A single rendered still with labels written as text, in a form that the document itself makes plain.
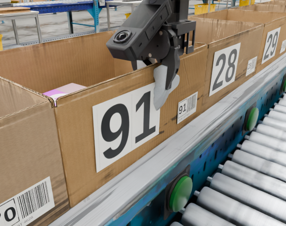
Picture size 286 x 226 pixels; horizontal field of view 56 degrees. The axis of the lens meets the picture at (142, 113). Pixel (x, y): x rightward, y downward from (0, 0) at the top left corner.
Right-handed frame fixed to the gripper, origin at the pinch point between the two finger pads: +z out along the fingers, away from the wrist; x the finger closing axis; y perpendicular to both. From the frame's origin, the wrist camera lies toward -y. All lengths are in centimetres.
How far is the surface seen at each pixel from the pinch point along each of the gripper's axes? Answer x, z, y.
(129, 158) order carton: -0.3, 7.8, -6.9
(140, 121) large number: -0.6, 1.6, -4.1
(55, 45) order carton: 28.5, -6.6, 0.6
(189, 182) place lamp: -8.1, 14.3, 1.1
